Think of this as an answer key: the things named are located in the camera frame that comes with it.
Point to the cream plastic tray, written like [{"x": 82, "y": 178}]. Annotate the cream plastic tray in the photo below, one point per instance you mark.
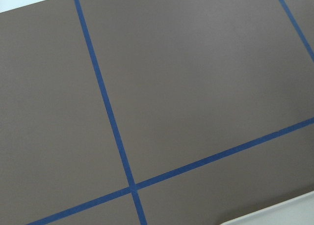
[{"x": 295, "y": 211}]

